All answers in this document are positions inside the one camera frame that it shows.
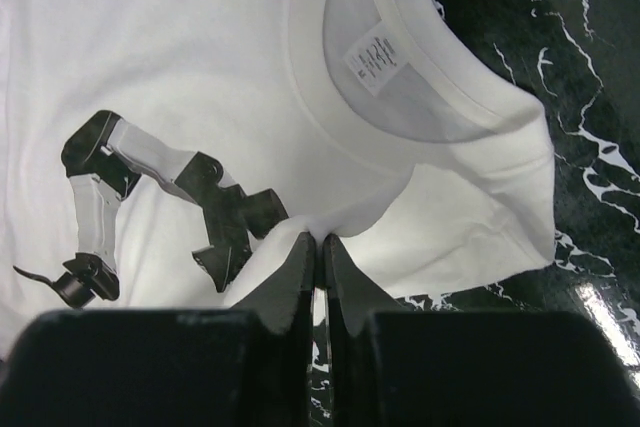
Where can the black marble pattern mat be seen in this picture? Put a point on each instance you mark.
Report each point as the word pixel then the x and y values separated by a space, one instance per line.
pixel 581 59

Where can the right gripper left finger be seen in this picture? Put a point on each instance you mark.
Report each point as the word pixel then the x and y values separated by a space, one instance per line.
pixel 275 387

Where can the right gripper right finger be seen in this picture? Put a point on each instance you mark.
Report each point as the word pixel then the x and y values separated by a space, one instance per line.
pixel 366 364

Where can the white t-shirt robot print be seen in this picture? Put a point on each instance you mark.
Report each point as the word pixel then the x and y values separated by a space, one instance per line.
pixel 370 119

